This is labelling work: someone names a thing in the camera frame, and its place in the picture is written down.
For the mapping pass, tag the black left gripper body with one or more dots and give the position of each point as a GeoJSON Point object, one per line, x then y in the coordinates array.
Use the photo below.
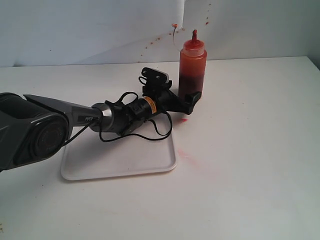
{"type": "Point", "coordinates": [156, 101]}

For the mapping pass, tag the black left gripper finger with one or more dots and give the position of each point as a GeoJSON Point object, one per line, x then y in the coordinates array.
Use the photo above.
{"type": "Point", "coordinates": [191, 100]}

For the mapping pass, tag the red sauce squeeze bottle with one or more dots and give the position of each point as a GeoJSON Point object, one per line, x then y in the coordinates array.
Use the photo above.
{"type": "Point", "coordinates": [192, 65]}

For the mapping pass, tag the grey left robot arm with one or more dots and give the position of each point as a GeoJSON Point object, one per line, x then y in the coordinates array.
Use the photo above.
{"type": "Point", "coordinates": [34, 128]}

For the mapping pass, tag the white rectangular plastic tray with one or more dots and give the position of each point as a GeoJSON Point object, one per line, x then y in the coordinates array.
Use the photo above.
{"type": "Point", "coordinates": [88, 158]}

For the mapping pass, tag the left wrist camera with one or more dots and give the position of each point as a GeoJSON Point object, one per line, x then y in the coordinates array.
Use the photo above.
{"type": "Point", "coordinates": [153, 77]}

